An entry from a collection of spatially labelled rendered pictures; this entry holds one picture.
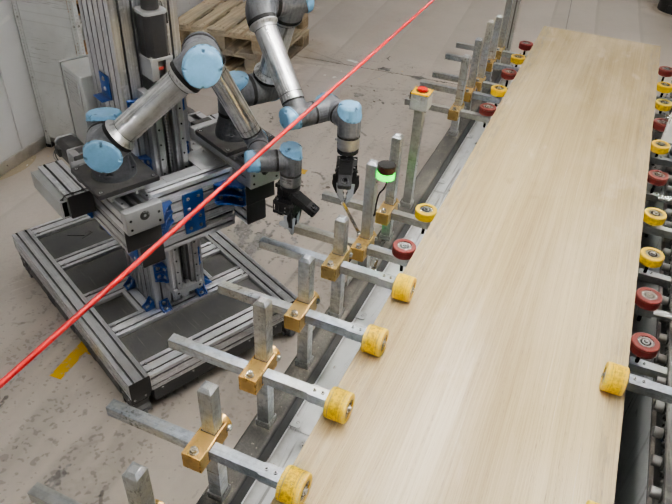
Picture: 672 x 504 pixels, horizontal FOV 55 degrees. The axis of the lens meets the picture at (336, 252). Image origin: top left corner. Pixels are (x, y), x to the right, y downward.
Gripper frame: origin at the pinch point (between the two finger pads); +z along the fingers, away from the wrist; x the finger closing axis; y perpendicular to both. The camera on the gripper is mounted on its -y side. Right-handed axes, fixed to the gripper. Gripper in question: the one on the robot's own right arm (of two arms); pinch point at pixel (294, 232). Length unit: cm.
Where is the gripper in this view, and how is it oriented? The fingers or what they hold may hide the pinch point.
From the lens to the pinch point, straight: 239.3
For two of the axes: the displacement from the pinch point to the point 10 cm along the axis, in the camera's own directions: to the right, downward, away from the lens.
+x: -4.0, 5.4, -7.4
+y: -9.2, -2.9, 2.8
